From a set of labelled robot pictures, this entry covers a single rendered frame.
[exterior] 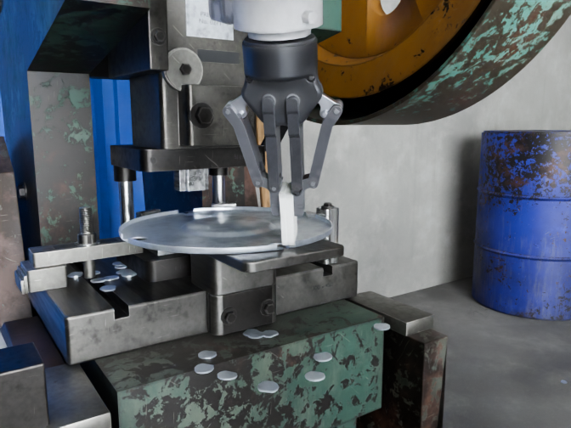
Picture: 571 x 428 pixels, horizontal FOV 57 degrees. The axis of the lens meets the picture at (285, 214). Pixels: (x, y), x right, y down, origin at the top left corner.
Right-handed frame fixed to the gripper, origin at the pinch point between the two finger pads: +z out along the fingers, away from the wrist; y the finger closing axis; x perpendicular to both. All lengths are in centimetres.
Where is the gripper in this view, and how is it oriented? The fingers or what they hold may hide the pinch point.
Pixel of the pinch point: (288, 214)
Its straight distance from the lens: 61.8
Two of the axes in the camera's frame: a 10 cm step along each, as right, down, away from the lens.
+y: 9.9, 0.3, -1.5
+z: 0.5, 8.8, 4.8
